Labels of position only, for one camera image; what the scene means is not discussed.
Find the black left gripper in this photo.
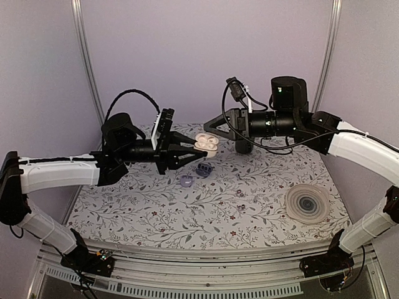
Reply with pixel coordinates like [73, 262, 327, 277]
[117, 130, 204, 174]

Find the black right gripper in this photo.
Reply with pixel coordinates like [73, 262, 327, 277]
[203, 107, 299, 141]

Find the white earbud charging case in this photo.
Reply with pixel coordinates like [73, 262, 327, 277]
[194, 133, 219, 158]

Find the light purple round earbud case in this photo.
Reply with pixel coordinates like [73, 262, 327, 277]
[180, 174, 194, 187]

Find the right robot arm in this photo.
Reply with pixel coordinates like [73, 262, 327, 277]
[204, 76, 398, 277]

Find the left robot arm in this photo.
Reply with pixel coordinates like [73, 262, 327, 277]
[1, 109, 209, 277]

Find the dark purple open earbud case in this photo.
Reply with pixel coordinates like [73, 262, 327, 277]
[195, 163, 214, 178]

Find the dark grey ceramic mug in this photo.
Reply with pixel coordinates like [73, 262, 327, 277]
[234, 140, 253, 154]

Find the floral patterned table mat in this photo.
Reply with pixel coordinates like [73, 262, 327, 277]
[66, 139, 350, 250]

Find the swirl patterned glass plate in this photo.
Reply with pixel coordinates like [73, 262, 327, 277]
[285, 184, 330, 225]

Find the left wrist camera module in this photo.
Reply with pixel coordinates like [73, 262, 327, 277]
[150, 108, 175, 150]

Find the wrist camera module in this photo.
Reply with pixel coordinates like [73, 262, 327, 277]
[150, 108, 175, 150]
[226, 77, 253, 113]

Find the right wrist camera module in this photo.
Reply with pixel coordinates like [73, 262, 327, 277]
[226, 77, 253, 113]

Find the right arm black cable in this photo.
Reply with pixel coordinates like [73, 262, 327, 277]
[221, 81, 315, 155]

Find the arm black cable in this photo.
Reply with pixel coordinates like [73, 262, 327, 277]
[221, 81, 315, 155]
[102, 89, 161, 131]

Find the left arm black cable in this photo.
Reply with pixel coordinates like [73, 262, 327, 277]
[102, 89, 161, 131]

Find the aluminium front rail frame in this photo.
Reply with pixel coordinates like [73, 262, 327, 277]
[28, 240, 391, 298]

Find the right aluminium corner post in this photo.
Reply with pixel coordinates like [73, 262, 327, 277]
[312, 0, 342, 112]

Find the aluminium corner post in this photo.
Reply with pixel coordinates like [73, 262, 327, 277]
[71, 0, 105, 125]
[312, 0, 342, 112]

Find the left aluminium corner post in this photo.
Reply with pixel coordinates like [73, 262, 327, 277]
[71, 0, 105, 125]

